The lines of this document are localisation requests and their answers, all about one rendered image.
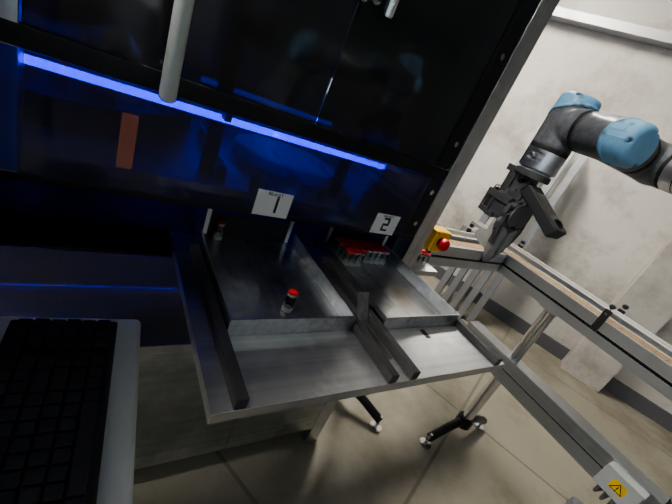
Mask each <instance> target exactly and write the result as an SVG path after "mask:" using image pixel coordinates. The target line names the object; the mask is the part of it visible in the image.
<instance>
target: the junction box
mask: <svg viewBox="0 0 672 504"><path fill-rule="evenodd" d="M593 480H594V481H595V482H596V483H597V484H598V485H599V486H600V487H601V488H602V489H603V490H604V491H605V492H606V493H607V494H608V495H609V496H610V497H611V498H612V499H613V500H614V502H615V503H616V504H641V503H642V502H643V501H644V500H646V499H647V498H648V497H649V496H650V494H649V493H648V492H647V491H646V490H645V489H644V488H643V487H642V486H640V485H639V484H638V483H637V482H636V481H635V480H634V479H633V478H632V477H631V476H630V475H629V474H628V473H627V472H626V471H625V470H624V469H623V468H622V467H621V466H619V465H618V464H617V463H616V462H615V461H612V462H610V463H609V464H608V465H606V466H605V467H604V468H603V469H602V470H601V471H600V472H599V473H597V474H596V475H595V476H594V477H593Z"/></svg>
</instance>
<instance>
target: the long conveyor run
mask: <svg viewBox="0 0 672 504"><path fill-rule="evenodd" d="M470 223H473V224H474V225H475V227H474V228H471V229H472V231H471V233H475V232H476V230H477V229H487V228H488V227H487V226H486V225H484V224H483V223H481V222H479V223H477V222H475V221H474V220H472V221H471V222H470ZM476 227H477V228H476ZM525 243H526V242H525V241H524V240H521V244H518V246H517V245H515V244H514V243H512V244H511V245H510V246H509V247H507V248H506V249H505V250H504V251H502V252H501V253H505V254H506V255H507V256H506V258H505V260H504V261H503V263H502V264H501V266H500V267H499V269H498V270H497V271H498V272H499V273H500V274H502V275H503V276H504V277H506V278H507V279H508V280H510V281H511V282H512V283H514V284H515V285H516V286H518V287H519V288H520V289H522V290H523V291H524V292H526V293H527V294H528V295H530V296H531V297H532V298H534V299H535V300H536V301H538V302H539V303H540V304H542V305H543V306H544V307H546V308H547V309H548V310H550V311H551V312H552V313H554V314H555V315H556V316H558V317H559V318H560V319H562V320H563V321H564V322H566V323H567V324H568V325H570V326H571V327H572V328H574V329H575V330H576V331H578V332H579V333H580V334H582V335H583V336H584V337H586V338H587V339H588V340H590V341H591V342H592V343H594V344H595V345H597V346H598V347H599V348H601V349H602V350H603V351H605V352H606V353H607V354H609V355H610V356H611V357H613V358H614V359H615V360H617V361H618V362H619V363H621V364H622V365H623V366H625V367H626V368H627V369H629V370H630V371H631V372H633V373H634V374H635V375H637V376H638V377H639V378H641V379H642V380H643V381H645V382H646V383H647V384H649V385H650V386H651V387H653V388H654V389H655V390H657V391H658V392H659V393H661V394H662V395H663V396H665V397H666V398H667V399H669V400H670V401H671V402H672V346H671V345H670V344H668V343H666V342H665V341H663V340H662V339H660V338H659V337H657V336H656V335H654V334H653V333H651V332H649V331H648V330H646V329H645V328H643V327H642V326H640V325H639V324H637V323H636V322H634V321H632V320H631V319H629V318H628V317H626V316H625V315H624V314H625V313H626V312H625V311H624V310H626V309H627V310H628V309H629V306H628V305H626V304H623V305H622V309H621V308H619V309H618V310H615V309H616V308H617V307H616V306H615V305H614V304H610V305H608V304H606V303H605V302H603V301H602V300H600V299H598V298H597V297H595V296H594V295H592V294H591V293H589V292H588V291H586V290H585V289H583V288H581V287H580V286H578V285H577V284H575V283H574V282H572V281H571V280H569V279H568V278H566V277H565V276H563V275H561V274H560V273H558V272H557V271H555V270H554V269H552V268H551V267H549V266H548V265H546V264H544V263H543V262H541V261H540V260H538V259H537V258H535V257H534V256H532V255H531V254H529V253H527V252H526V251H524V250H523V249H522V248H523V246H522V245H524V244H525Z"/></svg>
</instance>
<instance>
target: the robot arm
mask: <svg viewBox="0 0 672 504"><path fill-rule="evenodd" d="M601 106H602V104H601V102H600V101H599V100H598V99H596V98H594V97H592V96H590V95H587V94H583V93H580V92H576V91H566V92H564V93H562V94H561V95H560V97H559V98H558V99H557V101H556V102H555V104H554V105H553V107H552V108H551V109H550V110H549V111H548V115H547V116H546V118H545V120H544V121H543V123H542V125H541V126H540V128H539V129H538V131H537V133H536V134H535V136H534V138H533V139H532V141H531V143H530V145H529V146H528V148H527V149H526V151H525V152H524V154H523V156H522V157H521V159H520V161H519V163H520V164H521V165H518V166H516V165H514V164H511V163H509V165H508V166H507V168H506V169H508V170H510V171H509V173H508V175H507V176H506V178H505V180H504V181H503V183H502V185H499V184H496V185H495V186H494V187H491V186H490V187H489V189H488V191H487V192H486V194H485V196H484V197H483V199H482V201H481V202H480V204H479V206H478V208H479V209H480V210H482V211H483V213H485V214H486V215H488V216H489V217H492V218H493V217H494V218H496V221H494V222H492V223H491V224H490V225H489V227H488V228H487V229H477V230H476V232H475V238H476V239H477V240H478V241H479V243H480V244H481V245H482V246H483V248H484V251H483V255H482V261H484V262H487V261H489V260H491V259H493V258H495V257H496V256H497V255H499V254H500V253H501V252H502V251H504V250H505V249H506V248H507V247H509V246H510V245H511V244H512V243H513V242H514V241H515V239H516V238H517V237H518V236H519V235H520V234H521V233H522V231H523V230H524V228H525V226H526V224H527V223H528V222H529V220H530V218H531V216H532V214H533V215H534V217H535V219H536V221H537V223H538V224H539V226H540V228H541V230H542V232H543V233H544V235H545V236H546V237H548V238H553V239H559V238H561V237H562V236H564V235H566V233H567V232H566V230H565V228H564V227H563V224H562V222H561V221H560V220H559V218H558V217H557V215H556V213H555V211H554V210H553V208H552V206H551V205H550V203H549V201H548V200H547V198H546V196H545V195H544V193H543V191H542V190H541V188H539V187H537V184H538V183H539V182H541V183H543V184H546V185H549V183H550V182H551V179H550V178H551V177H552V178H554V177H555V176H556V175H557V173H558V172H559V170H560V169H561V167H562V166H563V164H564V163H565V161H566V160H567V158H568V157H569V155H570V154H571V152H572V151H573V152H576V153H579V154H581V155H584V156H587V157H590V158H593V159H596V160H598V161H600V162H602V163H604V164H606V165H608V166H609V167H611V168H613V169H615V170H617V171H619V172H621V173H623V174H625V175H627V176H629V177H631V178H632V179H633V180H635V181H636V182H638V183H640V184H643V185H647V186H652V187H654V188H656V189H659V190H662V191H665V192H667V193H669V194H672V144H671V143H668V142H665V141H663V140H662V139H660V135H659V134H658V132H659V129H658V128H657V126H655V125H654V124H652V123H649V122H645V121H643V120H641V119H639V118H634V117H624V116H619V115H614V114H609V113H605V112H600V111H599V110H600V108H601ZM497 185H498V186H497ZM496 186H497V187H496ZM499 186H500V188H499ZM488 193H489V194H488ZM485 198H486V199H485ZM482 203H483V204H482ZM510 226H511V227H510Z"/></svg>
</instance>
